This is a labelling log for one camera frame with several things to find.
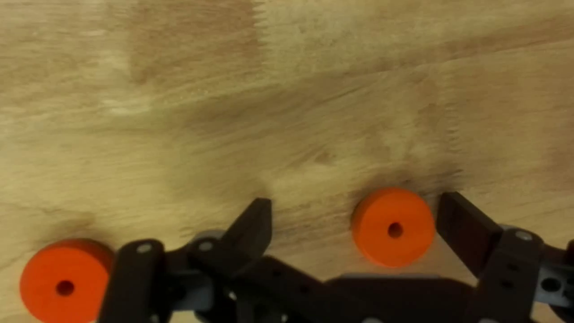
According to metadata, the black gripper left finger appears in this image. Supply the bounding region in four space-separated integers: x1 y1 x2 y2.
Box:
96 196 274 323

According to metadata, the orange disk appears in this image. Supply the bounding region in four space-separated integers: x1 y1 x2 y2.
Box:
17 238 116 323
349 187 437 270

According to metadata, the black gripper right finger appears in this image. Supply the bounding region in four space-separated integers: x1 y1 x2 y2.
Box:
433 191 574 323

